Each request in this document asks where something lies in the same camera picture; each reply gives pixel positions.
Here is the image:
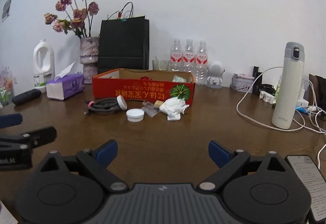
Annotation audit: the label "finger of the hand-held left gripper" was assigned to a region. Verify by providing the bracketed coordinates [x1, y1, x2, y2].
[0, 126, 57, 150]
[0, 113, 23, 129]

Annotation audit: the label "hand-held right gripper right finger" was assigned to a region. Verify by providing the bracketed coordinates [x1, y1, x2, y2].
[199, 140, 288, 192]

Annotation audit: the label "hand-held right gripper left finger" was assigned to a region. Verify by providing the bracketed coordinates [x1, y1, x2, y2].
[38, 139, 128, 192]

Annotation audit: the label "dark cable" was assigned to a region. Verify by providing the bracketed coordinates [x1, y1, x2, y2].
[84, 98, 121, 115]

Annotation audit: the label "white plastic lid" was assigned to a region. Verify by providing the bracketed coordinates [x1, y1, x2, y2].
[126, 109, 145, 123]
[116, 95, 127, 111]

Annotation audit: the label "clear plastic bag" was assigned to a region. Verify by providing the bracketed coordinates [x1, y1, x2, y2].
[141, 100, 161, 118]

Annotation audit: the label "white tissue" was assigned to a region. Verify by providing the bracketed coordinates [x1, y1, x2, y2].
[159, 97, 190, 121]

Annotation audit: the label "red cardboard box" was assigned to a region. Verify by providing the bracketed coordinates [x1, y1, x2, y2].
[92, 68, 196, 107]

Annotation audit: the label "iridescent plastic wrap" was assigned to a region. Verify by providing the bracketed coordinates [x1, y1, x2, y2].
[172, 75, 190, 84]

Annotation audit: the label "black zip case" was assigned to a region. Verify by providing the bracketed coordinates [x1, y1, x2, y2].
[12, 89, 42, 106]

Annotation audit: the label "white detergent jug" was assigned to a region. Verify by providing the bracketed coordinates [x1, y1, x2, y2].
[33, 39, 56, 94]

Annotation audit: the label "white paper sheet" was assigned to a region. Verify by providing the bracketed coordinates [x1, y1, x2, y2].
[0, 200, 18, 224]

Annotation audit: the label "purple tissue pack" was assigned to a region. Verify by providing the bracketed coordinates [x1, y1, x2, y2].
[46, 61, 85, 100]

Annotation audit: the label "grey tin box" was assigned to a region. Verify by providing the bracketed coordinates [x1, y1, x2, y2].
[230, 74, 255, 91]

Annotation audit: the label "white power strip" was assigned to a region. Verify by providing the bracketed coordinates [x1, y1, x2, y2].
[259, 90, 277, 103]

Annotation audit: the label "white robot figure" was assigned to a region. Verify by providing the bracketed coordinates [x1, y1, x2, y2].
[206, 61, 225, 89]

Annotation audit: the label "small green spray bottle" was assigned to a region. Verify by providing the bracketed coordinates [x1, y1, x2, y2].
[274, 76, 282, 99]

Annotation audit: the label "smartphone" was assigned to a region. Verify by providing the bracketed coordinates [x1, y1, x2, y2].
[285, 155, 326, 223]

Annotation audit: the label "white thermos flask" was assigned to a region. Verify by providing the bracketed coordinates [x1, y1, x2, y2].
[271, 42, 305, 130]

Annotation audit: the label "clear water bottle red label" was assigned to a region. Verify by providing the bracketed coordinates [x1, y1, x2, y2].
[196, 41, 209, 85]
[183, 39, 196, 75]
[169, 38, 184, 73]

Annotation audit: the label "mottled purple ceramic vase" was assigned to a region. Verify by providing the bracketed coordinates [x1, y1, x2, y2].
[80, 37, 100, 84]

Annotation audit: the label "white charger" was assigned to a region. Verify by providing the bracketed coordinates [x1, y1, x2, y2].
[297, 81, 310, 108]

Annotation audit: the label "clear glass cup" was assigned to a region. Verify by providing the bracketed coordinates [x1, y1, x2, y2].
[152, 60, 170, 72]

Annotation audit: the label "black paper bag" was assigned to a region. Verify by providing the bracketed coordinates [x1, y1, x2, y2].
[97, 2, 150, 75]

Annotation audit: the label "dried pink roses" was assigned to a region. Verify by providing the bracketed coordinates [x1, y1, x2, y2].
[44, 0, 100, 38]

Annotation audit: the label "white cable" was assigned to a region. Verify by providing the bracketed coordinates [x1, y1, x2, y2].
[236, 66, 306, 131]
[292, 79, 326, 171]

